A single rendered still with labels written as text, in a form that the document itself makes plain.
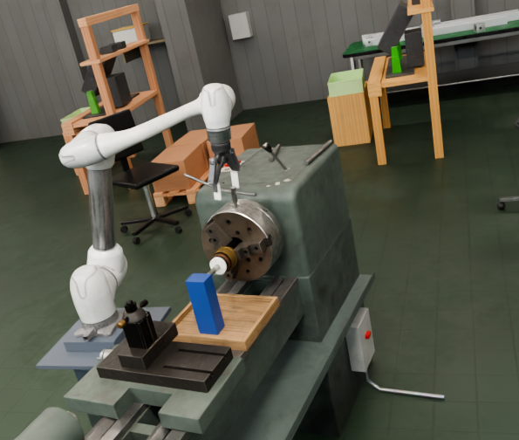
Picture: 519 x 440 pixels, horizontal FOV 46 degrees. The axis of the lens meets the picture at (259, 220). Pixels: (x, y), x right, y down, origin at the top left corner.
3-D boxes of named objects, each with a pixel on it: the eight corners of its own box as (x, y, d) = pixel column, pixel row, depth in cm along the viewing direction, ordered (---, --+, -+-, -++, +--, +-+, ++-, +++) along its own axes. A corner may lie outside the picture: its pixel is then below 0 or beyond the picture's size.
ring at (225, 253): (216, 243, 242) (205, 253, 235) (237, 243, 238) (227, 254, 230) (222, 264, 246) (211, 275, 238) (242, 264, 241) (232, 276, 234)
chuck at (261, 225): (216, 265, 266) (207, 199, 253) (283, 275, 253) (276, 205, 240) (207, 276, 259) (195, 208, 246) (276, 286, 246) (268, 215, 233)
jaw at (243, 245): (243, 237, 246) (269, 233, 240) (247, 248, 248) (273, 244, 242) (230, 250, 237) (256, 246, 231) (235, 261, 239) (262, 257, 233)
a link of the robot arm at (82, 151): (90, 134, 231) (102, 125, 243) (48, 148, 235) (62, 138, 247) (104, 166, 236) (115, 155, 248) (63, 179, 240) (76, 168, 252)
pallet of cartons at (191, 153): (194, 167, 752) (185, 131, 734) (264, 158, 726) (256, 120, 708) (155, 208, 641) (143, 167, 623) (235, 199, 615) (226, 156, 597)
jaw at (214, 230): (230, 242, 250) (209, 221, 250) (236, 235, 247) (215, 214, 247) (217, 254, 241) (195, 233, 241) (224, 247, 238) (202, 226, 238)
